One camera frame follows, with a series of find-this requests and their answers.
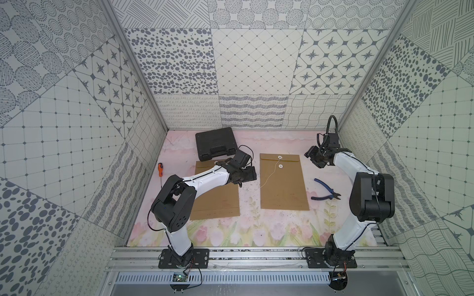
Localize white file bag string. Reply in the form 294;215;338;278
260;158;281;189

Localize brown kraft file bag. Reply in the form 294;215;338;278
190;183;240;220
260;154;309;211

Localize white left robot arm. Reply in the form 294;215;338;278
149;149;257;261

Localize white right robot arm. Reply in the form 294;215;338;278
304;132;395;260

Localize black plastic tool case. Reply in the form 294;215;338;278
195;127;238;162

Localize blue handled pliers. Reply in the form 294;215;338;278
310;178;342;202

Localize orange handled screwdriver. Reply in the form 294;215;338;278
158;163;164;187

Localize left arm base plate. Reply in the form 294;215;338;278
158;247;210;269

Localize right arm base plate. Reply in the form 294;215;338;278
302;247;357;269

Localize aluminium mounting rail frame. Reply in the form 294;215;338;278
106;231;408;271

